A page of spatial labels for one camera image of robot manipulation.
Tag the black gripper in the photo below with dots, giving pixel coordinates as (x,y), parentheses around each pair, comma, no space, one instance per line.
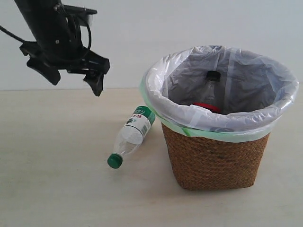
(81,61)

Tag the clear bottle green cap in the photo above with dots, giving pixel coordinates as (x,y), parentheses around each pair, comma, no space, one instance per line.
(131,135)

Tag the clear cola bottle red label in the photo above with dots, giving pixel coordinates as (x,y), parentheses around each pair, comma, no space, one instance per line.
(207,98)

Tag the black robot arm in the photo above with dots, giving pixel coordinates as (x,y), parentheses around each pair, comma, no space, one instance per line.
(62,42)

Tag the green plastic bag liner edge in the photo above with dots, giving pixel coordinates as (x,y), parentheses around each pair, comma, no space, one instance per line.
(215,135)

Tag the brown woven wicker basket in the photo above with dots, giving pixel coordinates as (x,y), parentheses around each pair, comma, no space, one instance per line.
(199,163)

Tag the white plastic trash bag liner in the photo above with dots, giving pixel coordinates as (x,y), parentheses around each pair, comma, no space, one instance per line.
(253,92)

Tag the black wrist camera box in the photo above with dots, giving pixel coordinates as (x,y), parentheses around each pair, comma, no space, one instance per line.
(82,13)

